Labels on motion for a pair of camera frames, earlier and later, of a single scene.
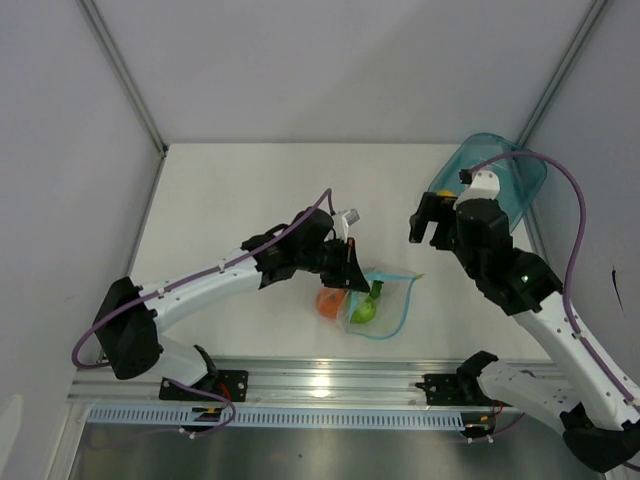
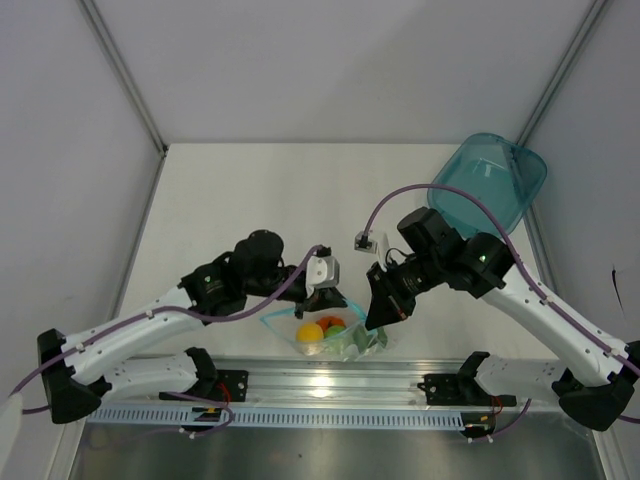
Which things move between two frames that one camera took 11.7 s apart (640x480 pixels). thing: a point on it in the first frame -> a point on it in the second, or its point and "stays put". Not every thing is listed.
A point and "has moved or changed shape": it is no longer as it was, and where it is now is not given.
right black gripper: x=433 y=208 -> x=388 y=305
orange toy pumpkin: x=329 y=300 has moved or changed shape
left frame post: x=122 y=73 stays put
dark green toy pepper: x=376 y=289 has moved or changed shape
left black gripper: x=348 y=273 -> x=322 y=299
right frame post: x=588 y=23 stays put
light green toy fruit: x=365 y=312 -> x=334 y=331
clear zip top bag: x=379 y=312 has moved or changed shape
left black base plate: x=232 y=384 stays put
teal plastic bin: x=520 y=173 stays put
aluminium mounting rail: x=279 y=383 stays put
